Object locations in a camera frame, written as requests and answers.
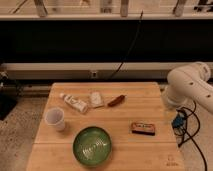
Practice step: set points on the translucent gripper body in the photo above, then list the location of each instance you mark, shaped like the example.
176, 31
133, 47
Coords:
169, 114

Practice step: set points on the red chili pepper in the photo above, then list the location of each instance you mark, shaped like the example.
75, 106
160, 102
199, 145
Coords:
116, 101

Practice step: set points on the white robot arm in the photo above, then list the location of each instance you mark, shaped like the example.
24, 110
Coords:
184, 83

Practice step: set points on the green ceramic bowl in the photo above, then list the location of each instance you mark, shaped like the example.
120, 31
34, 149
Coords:
92, 146

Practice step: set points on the blue connector box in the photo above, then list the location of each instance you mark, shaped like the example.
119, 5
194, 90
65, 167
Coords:
178, 121

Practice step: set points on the brown rectangular box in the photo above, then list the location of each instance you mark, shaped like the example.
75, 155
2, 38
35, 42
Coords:
142, 128

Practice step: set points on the white small packet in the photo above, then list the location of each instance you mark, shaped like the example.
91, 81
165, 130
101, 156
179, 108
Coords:
96, 100

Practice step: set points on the white tube with label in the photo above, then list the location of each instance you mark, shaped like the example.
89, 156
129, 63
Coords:
74, 102

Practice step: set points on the white plastic cup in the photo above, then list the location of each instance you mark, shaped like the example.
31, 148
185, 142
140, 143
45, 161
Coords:
54, 117

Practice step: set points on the black equipment at left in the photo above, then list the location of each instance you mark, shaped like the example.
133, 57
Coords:
8, 101

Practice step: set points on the white wall outlet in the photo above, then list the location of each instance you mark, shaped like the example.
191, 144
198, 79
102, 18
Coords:
94, 74

